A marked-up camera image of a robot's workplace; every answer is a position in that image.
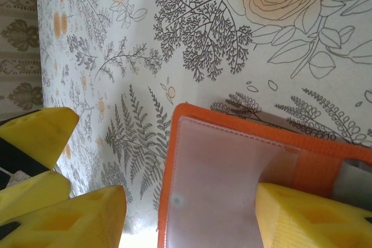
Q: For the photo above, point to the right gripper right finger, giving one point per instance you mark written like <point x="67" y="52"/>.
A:
<point x="314" y="224"/>

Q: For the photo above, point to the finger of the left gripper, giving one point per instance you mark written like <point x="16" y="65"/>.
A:
<point x="37" y="134"/>
<point x="35" y="190"/>

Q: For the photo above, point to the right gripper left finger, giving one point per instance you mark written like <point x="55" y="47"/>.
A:
<point x="72" y="224"/>

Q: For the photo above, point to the orange card holder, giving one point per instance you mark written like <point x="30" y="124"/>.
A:
<point x="209" y="166"/>

